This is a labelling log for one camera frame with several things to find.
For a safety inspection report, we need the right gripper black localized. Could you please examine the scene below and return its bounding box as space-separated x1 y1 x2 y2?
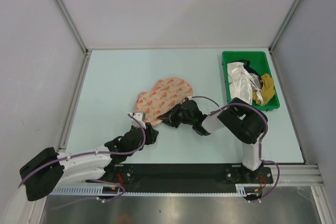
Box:
157 103 194 128

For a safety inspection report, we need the pink floral mesh laundry bag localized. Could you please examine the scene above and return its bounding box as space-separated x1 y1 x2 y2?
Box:
135 77 193 126

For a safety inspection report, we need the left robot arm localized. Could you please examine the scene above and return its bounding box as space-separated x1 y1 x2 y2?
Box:
19 123 159 201

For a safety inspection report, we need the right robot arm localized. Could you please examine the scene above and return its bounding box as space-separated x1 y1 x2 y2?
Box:
157 98 268 183

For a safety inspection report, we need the white satin bra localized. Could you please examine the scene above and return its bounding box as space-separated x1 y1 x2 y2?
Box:
227 61 259 105

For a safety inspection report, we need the grey black bra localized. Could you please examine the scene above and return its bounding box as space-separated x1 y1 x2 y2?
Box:
238 59 263 89

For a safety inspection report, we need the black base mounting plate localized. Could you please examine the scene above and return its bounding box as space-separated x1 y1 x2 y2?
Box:
98 164 274 188

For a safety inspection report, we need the mustard yellow garment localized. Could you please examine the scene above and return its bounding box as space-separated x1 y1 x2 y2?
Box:
253 73 276 106

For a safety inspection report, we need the green plastic bin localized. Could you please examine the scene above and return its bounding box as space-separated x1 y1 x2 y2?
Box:
222 51 280 111

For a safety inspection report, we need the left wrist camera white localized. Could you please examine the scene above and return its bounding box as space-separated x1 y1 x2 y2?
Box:
128 112 146 128

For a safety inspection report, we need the white slotted cable duct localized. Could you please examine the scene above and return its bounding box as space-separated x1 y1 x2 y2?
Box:
50 184 261 197

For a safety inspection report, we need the aluminium front frame rail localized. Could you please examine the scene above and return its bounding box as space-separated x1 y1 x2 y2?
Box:
270 164 323 186

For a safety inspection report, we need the left aluminium frame post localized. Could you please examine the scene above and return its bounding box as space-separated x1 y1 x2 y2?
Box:
53 0 88 55

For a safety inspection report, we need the aluminium frame post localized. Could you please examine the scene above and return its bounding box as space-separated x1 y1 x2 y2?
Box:
53 0 88 55
268 0 303 53

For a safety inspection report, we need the right aluminium frame post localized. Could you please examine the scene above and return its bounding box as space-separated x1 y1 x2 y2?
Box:
268 0 303 53

